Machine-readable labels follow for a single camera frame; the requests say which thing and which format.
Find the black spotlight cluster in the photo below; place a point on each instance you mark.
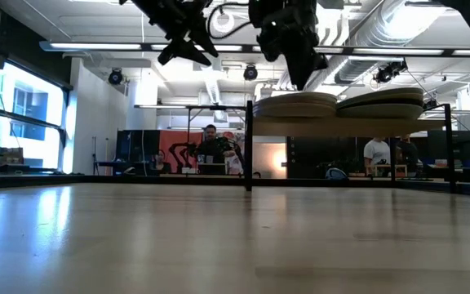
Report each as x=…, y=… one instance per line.
x=390, y=71

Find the wooden shelf with black posts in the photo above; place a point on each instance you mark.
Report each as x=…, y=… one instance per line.
x=341, y=127

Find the large window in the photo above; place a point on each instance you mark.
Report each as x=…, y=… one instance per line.
x=35, y=122

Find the black ceiling spotlight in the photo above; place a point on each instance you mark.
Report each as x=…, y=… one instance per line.
x=250, y=72
x=115, y=76

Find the black cabinet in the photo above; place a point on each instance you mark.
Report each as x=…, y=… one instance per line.
x=308, y=157

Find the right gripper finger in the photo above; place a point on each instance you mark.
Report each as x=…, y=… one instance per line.
x=320, y=57
x=302, y=69

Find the blue white helmet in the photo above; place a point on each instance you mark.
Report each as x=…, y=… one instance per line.
x=336, y=174

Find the black aluminium rig frame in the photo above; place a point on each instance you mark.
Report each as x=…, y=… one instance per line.
x=96, y=179

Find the black plate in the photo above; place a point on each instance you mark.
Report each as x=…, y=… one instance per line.
x=382, y=112

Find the black monitor screen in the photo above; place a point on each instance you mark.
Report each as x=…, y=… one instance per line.
x=467, y=147

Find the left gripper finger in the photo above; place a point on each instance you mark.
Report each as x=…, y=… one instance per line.
x=182, y=47
x=203, y=38

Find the white plate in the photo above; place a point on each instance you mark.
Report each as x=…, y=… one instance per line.
x=296, y=94

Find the person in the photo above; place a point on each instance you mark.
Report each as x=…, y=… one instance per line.
x=159, y=161
x=212, y=149
x=408, y=153
x=377, y=152

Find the colourful wall poster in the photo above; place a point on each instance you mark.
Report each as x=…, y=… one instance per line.
x=240, y=163

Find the long ceiling light bar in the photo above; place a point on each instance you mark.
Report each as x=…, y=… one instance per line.
x=96, y=46

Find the orange wall panel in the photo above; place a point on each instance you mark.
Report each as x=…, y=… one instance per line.
x=169, y=141

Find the beige plate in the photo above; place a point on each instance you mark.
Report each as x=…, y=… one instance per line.
x=294, y=111

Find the silver ventilation duct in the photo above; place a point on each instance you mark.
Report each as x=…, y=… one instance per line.
x=357, y=71

